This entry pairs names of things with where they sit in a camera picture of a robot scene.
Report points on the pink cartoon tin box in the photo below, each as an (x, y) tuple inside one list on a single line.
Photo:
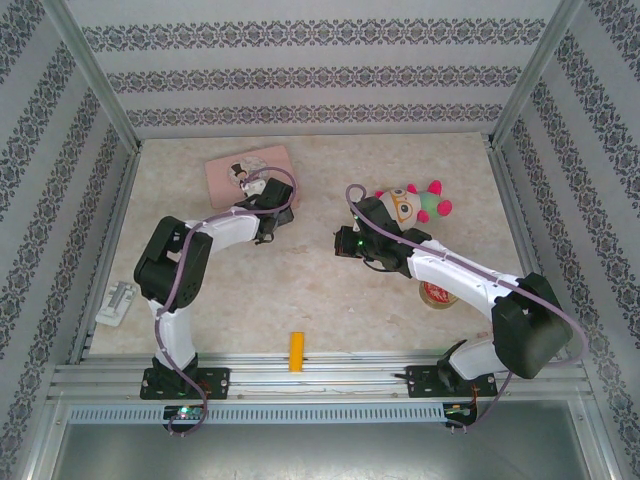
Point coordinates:
[(222, 175)]

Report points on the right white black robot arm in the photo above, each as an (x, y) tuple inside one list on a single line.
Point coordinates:
[(530, 325)]

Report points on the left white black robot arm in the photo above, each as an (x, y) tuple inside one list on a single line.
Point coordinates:
[(170, 260)]

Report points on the white pink plush toy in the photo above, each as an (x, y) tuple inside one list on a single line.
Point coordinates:
[(415, 205)]

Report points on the yellow rectangular block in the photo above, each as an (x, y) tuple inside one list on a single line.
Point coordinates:
[(296, 352)]

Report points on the small green circuit board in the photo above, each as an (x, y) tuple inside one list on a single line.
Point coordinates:
[(182, 412), (460, 411)]

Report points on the white plastic holder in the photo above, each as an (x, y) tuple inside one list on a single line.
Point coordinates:
[(117, 305)]

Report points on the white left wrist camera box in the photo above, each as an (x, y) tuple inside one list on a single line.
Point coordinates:
[(255, 187)]

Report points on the aluminium front rail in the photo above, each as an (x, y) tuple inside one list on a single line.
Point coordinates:
[(350, 375)]

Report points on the aluminium side rail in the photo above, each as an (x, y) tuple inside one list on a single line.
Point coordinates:
[(507, 200), (117, 220)]

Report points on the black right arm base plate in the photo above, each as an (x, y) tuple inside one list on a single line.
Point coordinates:
[(420, 382)]

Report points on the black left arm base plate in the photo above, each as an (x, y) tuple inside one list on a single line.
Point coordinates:
[(217, 382)]

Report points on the aluminium frame post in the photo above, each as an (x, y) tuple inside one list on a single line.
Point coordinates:
[(96, 75), (532, 75)]

